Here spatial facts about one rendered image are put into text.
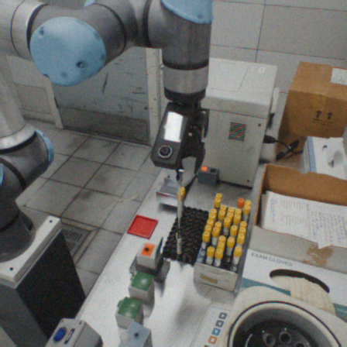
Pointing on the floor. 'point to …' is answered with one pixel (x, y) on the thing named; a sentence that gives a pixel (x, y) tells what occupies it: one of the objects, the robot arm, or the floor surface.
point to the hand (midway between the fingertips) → (180, 183)
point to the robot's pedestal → (41, 296)
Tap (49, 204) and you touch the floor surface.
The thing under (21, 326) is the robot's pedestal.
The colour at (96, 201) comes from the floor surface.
